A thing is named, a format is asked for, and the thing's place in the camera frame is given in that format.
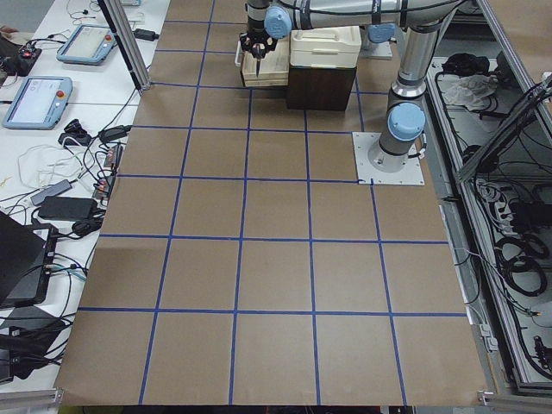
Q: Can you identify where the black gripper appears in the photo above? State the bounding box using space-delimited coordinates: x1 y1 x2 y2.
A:
239 31 277 58

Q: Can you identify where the light wooden drawer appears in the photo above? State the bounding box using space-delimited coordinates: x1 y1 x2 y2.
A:
241 37 290 87

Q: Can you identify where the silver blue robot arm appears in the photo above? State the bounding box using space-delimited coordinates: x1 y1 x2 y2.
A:
239 1 461 172

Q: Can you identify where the cream plastic box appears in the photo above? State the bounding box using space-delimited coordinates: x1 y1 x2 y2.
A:
290 26 361 69

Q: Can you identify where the upper blue teach pendant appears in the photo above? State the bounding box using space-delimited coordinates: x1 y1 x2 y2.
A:
56 24 115 66

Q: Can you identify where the blue teach pendant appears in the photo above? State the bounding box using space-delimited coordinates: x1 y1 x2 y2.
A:
56 24 115 66
2 76 72 130

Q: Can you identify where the white crumpled cloth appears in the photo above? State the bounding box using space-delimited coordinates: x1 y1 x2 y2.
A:
443 75 499 111

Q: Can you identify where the lower blue teach pendant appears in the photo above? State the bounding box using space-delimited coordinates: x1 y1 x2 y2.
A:
2 76 72 130

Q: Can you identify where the grey usb hub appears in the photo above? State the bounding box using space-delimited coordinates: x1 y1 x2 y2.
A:
30 179 72 206

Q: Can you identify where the black power adapter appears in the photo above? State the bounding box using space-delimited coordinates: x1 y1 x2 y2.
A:
38 197 97 221

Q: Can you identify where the black laptop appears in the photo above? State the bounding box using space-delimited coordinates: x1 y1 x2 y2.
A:
1 213 58 309

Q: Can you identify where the white drawer handle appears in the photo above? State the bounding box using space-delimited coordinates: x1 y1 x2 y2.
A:
234 41 243 67

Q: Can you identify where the aluminium frame post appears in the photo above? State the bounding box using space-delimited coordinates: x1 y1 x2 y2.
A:
98 0 151 93

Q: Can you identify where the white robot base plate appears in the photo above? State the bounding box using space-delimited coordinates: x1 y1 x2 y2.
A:
352 132 424 185

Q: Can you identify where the white cable bundle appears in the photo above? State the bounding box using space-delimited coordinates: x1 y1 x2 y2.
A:
16 145 85 189

